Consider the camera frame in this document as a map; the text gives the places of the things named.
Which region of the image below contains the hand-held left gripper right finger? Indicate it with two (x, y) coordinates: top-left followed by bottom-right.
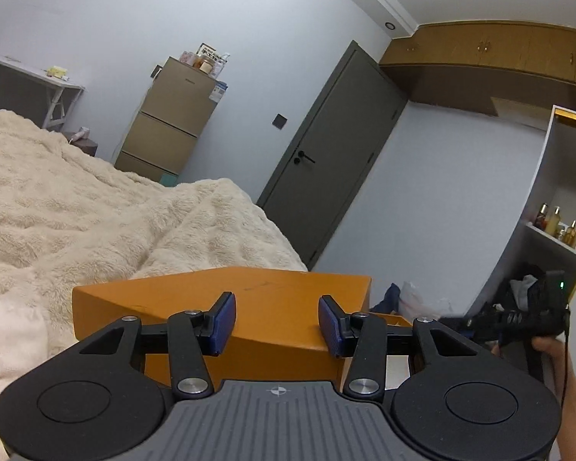
(318, 294), (490, 400)

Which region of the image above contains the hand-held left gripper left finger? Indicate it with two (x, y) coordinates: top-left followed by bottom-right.
(72, 292), (237, 400)

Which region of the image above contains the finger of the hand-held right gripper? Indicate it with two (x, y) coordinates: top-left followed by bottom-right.
(439, 314), (502, 344)

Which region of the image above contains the orange box lid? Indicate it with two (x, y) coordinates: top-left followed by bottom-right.
(72, 266), (372, 385)

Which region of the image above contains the person's right hand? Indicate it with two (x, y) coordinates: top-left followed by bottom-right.
(530, 336), (569, 380)

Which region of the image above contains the black bag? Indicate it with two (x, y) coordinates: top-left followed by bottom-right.
(492, 262), (553, 313)

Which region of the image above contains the white plastic bag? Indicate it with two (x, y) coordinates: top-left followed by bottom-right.
(398, 281), (454, 320)

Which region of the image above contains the blue bag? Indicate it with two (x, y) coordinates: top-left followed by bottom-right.
(369, 282), (404, 313)

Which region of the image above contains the row of cosmetic bottles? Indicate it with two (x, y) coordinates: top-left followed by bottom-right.
(533, 202), (576, 256)

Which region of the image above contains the white shelf cabinet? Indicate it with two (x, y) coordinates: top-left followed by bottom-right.
(465, 104), (576, 327)

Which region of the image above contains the grey door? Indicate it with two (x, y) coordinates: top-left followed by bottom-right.
(257, 40), (409, 272)

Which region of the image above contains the beige refrigerator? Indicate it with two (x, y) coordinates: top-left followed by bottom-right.
(114, 56), (228, 186)

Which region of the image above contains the pale pink quilt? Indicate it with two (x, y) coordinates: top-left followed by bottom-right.
(0, 293), (51, 443)

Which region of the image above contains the round dark stool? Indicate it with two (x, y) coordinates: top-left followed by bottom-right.
(60, 132), (98, 157)

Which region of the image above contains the wooden overhead cabinet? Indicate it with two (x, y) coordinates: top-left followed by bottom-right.
(379, 22), (576, 118)

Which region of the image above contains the grey folding table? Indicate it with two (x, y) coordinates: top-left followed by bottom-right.
(0, 52), (86, 130)

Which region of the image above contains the black cable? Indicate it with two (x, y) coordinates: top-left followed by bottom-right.
(559, 305), (572, 406)

